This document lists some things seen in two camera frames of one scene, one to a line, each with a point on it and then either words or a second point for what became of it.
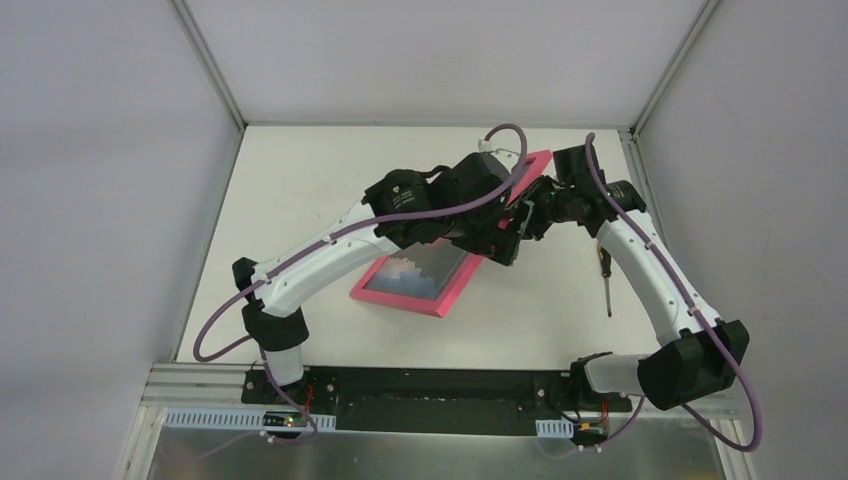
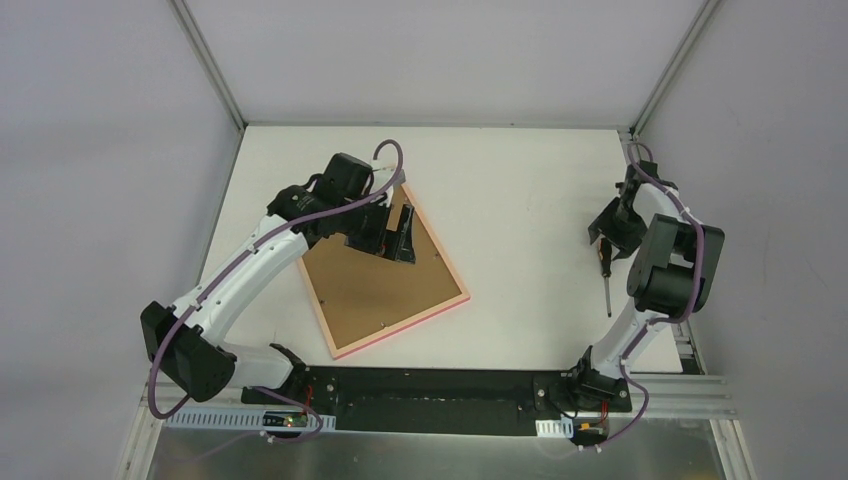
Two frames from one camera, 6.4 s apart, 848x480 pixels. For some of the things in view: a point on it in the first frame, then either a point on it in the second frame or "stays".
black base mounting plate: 433,401 stays
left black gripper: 495,245 to 379,229
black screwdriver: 606,264 stays
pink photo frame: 440,306 to 360,298
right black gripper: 532,216 to 610,224
